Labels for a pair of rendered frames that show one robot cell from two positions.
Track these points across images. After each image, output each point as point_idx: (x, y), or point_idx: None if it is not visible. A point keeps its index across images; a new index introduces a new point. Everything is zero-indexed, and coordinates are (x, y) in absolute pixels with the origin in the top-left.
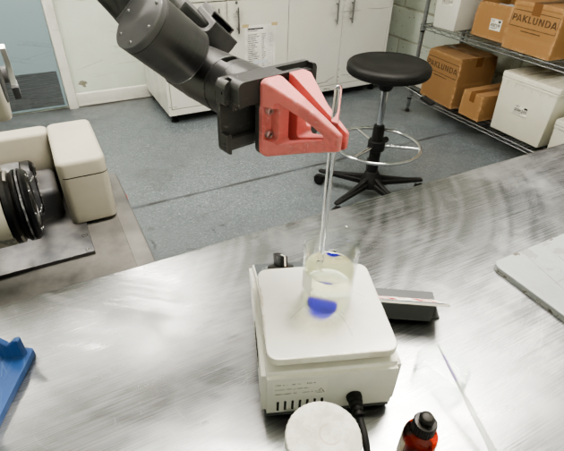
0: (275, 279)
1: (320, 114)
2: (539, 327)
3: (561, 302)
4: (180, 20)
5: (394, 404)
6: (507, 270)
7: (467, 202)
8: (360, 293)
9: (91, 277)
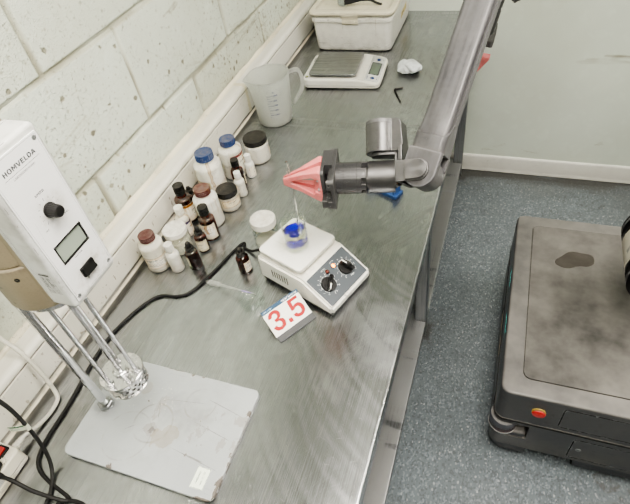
0: (324, 238)
1: (295, 171)
2: (218, 365)
3: (210, 387)
4: (369, 132)
5: (262, 279)
6: (248, 390)
7: (314, 468)
8: (288, 257)
9: (611, 356)
